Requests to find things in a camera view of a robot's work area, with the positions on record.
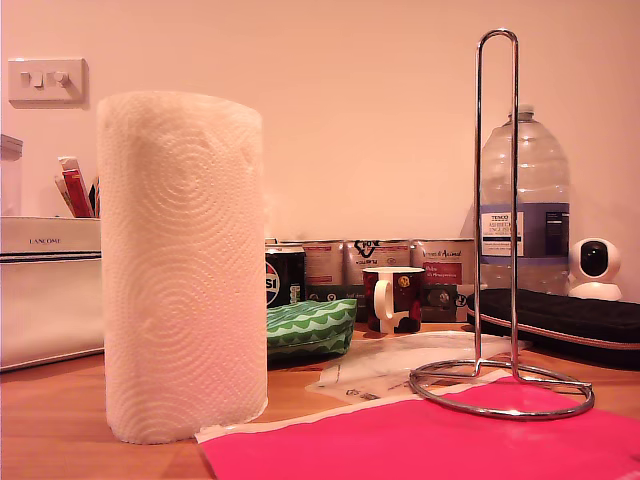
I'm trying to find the clear plastic bag printed text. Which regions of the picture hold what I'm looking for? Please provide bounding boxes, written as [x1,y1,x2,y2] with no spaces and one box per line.
[304,362,436,407]

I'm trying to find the white paper towel roll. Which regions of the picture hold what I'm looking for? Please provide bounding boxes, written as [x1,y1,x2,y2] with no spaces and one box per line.
[96,90,270,446]

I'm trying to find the black Pepsi can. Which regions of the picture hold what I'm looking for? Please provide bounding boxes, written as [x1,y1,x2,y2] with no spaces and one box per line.
[263,244,307,309]

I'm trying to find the pink zip bag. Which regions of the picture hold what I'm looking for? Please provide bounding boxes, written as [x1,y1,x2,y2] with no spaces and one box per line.
[194,374,640,480]

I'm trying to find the white slim tube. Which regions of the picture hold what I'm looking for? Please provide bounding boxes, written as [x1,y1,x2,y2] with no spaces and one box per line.
[53,174,76,219]

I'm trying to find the white Lancome cosmetic case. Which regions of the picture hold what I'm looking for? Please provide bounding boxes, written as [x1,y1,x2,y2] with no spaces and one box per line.
[0,215,106,374]

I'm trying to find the black zip case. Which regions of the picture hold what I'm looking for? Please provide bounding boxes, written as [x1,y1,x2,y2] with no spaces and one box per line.
[465,287,640,372]

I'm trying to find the dark floral mug white handle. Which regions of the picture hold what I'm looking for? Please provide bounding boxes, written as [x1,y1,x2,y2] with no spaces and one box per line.
[361,265,426,334]

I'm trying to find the red tube with white cap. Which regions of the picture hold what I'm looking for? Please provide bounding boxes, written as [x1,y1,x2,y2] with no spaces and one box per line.
[57,155,96,219]

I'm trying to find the chrome wire paper towel stand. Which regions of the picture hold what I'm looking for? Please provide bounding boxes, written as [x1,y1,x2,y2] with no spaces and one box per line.
[408,28,596,421]

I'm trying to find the frosted plastic bag with script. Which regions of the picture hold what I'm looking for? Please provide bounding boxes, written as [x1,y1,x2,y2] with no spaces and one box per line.
[349,330,532,381]

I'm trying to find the large clear water bottle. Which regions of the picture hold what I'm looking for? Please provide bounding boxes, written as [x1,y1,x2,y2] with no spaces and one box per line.
[472,103,572,296]

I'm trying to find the green wave pattern pouch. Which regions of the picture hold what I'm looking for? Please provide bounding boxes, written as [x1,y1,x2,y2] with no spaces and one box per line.
[266,298,359,357]

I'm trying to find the small white round camera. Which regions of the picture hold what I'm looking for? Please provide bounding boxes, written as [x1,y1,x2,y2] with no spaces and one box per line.
[567,236,625,302]

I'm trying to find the silver tin with red label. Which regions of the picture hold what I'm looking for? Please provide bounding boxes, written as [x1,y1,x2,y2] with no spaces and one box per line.
[302,240,349,304]

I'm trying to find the white double light switch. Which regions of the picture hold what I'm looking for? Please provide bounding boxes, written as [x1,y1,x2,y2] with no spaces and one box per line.
[7,57,91,110]

